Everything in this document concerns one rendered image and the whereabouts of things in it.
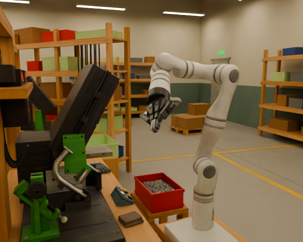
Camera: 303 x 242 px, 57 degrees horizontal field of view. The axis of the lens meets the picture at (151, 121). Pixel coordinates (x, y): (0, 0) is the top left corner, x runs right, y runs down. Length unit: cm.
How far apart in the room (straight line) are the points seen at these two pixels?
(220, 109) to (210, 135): 12
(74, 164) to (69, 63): 328
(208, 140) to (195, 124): 636
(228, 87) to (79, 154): 85
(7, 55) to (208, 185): 166
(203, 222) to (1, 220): 87
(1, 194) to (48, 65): 384
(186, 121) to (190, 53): 481
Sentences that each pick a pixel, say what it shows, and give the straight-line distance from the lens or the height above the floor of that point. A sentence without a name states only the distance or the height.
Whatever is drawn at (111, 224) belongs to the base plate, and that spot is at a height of 90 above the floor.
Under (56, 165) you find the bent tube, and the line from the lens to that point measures 153.
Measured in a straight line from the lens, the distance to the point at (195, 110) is 803.
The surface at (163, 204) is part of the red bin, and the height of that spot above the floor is 84.
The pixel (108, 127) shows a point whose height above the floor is 83.
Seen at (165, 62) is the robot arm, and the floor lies 163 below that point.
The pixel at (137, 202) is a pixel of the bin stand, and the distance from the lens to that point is 183.
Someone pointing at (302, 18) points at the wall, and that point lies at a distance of 789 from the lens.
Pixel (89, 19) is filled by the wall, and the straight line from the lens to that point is 1070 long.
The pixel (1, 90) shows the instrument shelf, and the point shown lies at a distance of 117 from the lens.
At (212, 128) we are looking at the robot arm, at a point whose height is 136.
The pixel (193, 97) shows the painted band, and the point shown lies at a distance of 1176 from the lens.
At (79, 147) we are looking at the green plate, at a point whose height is 120.
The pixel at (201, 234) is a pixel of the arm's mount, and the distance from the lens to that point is 136.
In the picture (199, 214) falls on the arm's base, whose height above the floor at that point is 97.
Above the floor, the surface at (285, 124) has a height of 42.
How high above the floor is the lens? 159
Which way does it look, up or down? 9 degrees down
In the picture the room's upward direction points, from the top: straight up
